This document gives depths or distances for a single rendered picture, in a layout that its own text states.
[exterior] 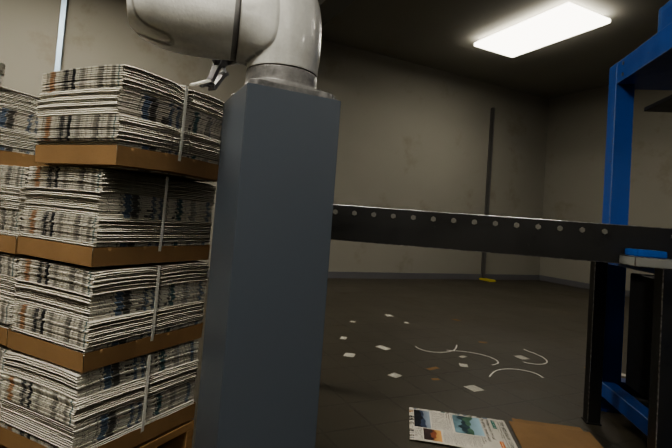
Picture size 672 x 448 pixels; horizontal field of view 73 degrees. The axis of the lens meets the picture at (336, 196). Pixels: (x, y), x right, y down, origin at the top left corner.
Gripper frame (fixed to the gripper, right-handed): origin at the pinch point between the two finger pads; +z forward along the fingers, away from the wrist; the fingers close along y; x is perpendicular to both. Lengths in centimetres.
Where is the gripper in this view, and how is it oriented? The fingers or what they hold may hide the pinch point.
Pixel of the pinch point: (189, 61)
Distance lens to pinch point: 150.5
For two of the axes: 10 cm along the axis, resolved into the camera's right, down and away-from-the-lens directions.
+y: 1.3, 9.2, 3.7
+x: -8.9, -0.5, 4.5
